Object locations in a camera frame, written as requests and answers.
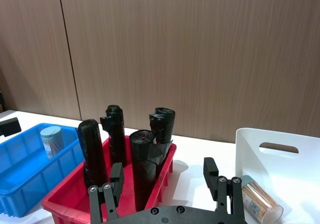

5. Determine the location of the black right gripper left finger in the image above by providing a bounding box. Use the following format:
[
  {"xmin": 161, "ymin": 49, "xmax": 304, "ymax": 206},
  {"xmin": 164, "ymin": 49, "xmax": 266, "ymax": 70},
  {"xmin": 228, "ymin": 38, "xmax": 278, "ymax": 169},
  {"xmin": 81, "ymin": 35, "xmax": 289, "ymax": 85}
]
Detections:
[{"xmin": 87, "ymin": 162, "xmax": 125, "ymax": 224}]

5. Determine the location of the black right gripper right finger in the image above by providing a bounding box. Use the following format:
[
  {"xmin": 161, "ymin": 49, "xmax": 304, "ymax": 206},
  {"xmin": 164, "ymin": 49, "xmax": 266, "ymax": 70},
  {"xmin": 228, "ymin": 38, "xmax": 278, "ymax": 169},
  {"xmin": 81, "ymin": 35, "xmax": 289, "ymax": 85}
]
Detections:
[{"xmin": 203, "ymin": 157, "xmax": 247, "ymax": 220}]

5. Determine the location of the black garbage bag roll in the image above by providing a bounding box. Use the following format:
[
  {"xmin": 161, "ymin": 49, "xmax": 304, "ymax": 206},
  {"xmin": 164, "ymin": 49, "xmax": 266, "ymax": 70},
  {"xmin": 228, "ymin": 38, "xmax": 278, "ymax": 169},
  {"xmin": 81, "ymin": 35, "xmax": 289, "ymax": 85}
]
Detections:
[
  {"xmin": 148, "ymin": 107, "xmax": 176, "ymax": 179},
  {"xmin": 99, "ymin": 105, "xmax": 128, "ymax": 167},
  {"xmin": 77, "ymin": 119, "xmax": 109, "ymax": 189},
  {"xmin": 129, "ymin": 130, "xmax": 173, "ymax": 212}
]

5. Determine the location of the red plastic bin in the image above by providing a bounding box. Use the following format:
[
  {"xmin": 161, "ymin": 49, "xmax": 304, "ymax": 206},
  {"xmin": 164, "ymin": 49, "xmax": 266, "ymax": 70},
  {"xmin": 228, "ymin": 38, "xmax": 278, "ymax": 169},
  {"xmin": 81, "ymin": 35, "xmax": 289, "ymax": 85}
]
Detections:
[{"xmin": 41, "ymin": 135, "xmax": 177, "ymax": 224}]

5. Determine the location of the toothpick jar with grey-blue lid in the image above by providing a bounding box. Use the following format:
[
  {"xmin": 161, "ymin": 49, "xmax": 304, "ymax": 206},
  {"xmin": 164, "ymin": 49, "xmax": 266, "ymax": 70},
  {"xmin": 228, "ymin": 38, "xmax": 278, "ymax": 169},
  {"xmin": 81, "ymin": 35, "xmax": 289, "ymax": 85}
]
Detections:
[
  {"xmin": 40, "ymin": 126, "xmax": 65, "ymax": 160},
  {"xmin": 239, "ymin": 175, "xmax": 284, "ymax": 224}
]

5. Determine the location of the blue plastic bin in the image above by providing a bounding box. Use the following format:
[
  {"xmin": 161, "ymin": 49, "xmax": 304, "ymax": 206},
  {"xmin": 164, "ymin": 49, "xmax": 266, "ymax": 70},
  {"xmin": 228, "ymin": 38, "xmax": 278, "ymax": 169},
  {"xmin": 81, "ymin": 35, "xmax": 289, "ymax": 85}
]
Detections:
[{"xmin": 0, "ymin": 123, "xmax": 85, "ymax": 219}]

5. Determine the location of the black block-shaped object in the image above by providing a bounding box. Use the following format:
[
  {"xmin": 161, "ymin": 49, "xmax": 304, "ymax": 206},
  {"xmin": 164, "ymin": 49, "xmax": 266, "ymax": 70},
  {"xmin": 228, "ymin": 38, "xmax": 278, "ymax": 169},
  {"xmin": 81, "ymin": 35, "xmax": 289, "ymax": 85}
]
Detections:
[{"xmin": 0, "ymin": 117, "xmax": 21, "ymax": 137}]

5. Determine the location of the white plastic basket with handle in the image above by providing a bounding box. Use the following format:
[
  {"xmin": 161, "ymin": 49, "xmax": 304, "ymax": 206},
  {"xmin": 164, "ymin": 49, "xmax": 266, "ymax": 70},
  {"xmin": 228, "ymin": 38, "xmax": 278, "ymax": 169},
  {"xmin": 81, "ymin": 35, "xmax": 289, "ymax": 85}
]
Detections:
[{"xmin": 235, "ymin": 127, "xmax": 320, "ymax": 224}]

